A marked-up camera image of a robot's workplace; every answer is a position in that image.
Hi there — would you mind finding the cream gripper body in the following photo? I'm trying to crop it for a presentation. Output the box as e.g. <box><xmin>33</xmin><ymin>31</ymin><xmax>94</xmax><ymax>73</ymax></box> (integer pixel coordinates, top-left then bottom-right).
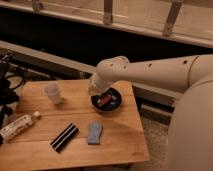
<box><xmin>87</xmin><ymin>73</ymin><xmax>111</xmax><ymax>96</ymax></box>

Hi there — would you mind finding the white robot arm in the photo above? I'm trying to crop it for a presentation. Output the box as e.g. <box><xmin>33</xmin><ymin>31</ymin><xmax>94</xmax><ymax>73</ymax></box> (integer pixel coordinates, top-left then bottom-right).
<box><xmin>88</xmin><ymin>54</ymin><xmax>213</xmax><ymax>171</ymax></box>

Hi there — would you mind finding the red snack packet in bowl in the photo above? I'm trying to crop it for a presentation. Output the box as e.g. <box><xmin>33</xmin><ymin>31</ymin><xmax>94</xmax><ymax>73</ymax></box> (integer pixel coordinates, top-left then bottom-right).
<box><xmin>98</xmin><ymin>94</ymin><xmax>112</xmax><ymax>106</ymax></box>

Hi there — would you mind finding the dark blue bowl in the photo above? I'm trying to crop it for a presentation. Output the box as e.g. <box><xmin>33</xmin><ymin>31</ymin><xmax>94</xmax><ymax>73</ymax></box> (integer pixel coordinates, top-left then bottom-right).
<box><xmin>91</xmin><ymin>88</ymin><xmax>122</xmax><ymax>112</ymax></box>

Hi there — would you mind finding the blue sponge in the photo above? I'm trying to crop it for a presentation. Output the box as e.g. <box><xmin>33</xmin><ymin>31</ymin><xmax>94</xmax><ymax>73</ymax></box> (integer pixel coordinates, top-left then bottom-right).
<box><xmin>87</xmin><ymin>122</ymin><xmax>103</xmax><ymax>145</ymax></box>

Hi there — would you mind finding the translucent plastic cup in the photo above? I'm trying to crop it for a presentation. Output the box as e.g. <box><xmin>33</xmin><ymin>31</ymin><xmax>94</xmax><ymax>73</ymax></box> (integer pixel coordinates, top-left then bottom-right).
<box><xmin>43</xmin><ymin>83</ymin><xmax>61</xmax><ymax>105</ymax></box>

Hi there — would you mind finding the black white striped block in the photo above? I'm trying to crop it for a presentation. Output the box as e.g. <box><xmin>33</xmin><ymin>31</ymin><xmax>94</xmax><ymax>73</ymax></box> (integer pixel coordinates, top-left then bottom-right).
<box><xmin>50</xmin><ymin>123</ymin><xmax>79</xmax><ymax>152</ymax></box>

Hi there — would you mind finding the black equipment at left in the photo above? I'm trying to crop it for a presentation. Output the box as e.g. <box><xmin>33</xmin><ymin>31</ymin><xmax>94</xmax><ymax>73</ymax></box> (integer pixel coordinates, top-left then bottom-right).
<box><xmin>0</xmin><ymin>54</ymin><xmax>19</xmax><ymax>129</ymax></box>

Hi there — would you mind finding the white plastic bottle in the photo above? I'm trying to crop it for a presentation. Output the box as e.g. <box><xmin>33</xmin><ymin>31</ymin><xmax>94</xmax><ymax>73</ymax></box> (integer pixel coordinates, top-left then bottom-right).
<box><xmin>0</xmin><ymin>111</ymin><xmax>41</xmax><ymax>144</ymax></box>

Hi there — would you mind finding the metal railing frame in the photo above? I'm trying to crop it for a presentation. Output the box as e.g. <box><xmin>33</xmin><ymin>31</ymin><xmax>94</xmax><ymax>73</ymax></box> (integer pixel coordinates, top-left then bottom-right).
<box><xmin>0</xmin><ymin>0</ymin><xmax>213</xmax><ymax>48</ymax></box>

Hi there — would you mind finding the black cable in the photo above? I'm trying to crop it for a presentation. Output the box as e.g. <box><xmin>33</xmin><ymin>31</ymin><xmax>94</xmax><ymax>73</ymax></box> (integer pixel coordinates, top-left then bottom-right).
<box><xmin>3</xmin><ymin>73</ymin><xmax>26</xmax><ymax>92</ymax></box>

